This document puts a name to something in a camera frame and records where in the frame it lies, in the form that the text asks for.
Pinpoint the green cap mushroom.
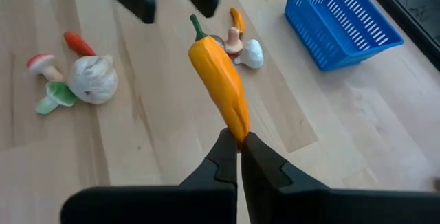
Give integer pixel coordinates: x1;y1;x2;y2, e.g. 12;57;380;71
35;80;78;115

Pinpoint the red cap mushroom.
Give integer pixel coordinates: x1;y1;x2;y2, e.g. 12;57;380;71
26;53;65;82

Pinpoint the orange pepper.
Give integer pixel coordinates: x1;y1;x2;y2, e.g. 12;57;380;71
229;7;246;35
188;14;251;144

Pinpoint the black aluminium table frame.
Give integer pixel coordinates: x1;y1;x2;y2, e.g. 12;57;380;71
355;0;440;71

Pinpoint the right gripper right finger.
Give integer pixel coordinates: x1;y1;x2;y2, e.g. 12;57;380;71
241;132;440;224

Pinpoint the white garlic bulb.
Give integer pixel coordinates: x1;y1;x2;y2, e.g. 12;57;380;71
234;38;265;69
67;54;119;106

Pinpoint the red pepper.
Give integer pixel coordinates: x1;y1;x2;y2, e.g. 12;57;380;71
63;30;97;57

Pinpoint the blue plastic basket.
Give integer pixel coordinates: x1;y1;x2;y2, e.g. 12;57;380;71
284;0;405;72

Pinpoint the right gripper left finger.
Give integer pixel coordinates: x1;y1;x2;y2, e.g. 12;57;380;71
60;127;239;224

